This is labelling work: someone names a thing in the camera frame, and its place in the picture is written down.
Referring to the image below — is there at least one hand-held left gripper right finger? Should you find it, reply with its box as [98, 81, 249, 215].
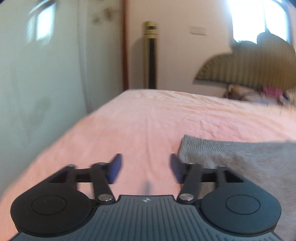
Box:
[170, 153, 249, 205]

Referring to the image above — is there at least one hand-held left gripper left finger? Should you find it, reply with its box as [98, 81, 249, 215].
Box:
[47, 153, 123, 205]

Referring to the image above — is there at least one grey sweater with navy sleeves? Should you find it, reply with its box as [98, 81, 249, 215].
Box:
[179, 135, 296, 241]

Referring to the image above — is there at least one pile of pillows and clothes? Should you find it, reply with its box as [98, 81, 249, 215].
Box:
[222, 83, 263, 100]

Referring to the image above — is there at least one pink bed blanket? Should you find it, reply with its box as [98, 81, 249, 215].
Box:
[0, 89, 296, 241]

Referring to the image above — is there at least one frosted glass sliding door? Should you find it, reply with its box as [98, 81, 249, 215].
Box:
[0, 0, 125, 193]

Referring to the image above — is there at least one gold tower heater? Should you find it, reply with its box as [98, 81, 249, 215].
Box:
[143, 21, 159, 90]

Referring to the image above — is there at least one magenta garment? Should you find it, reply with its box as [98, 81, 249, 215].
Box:
[262, 86, 284, 97]

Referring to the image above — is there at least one olive padded headboard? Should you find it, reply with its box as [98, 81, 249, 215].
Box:
[194, 32, 296, 93]

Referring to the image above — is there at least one window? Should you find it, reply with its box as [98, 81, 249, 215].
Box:
[228, 0, 292, 44]

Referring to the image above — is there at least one brown wooden door frame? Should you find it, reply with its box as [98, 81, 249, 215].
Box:
[121, 0, 129, 91]

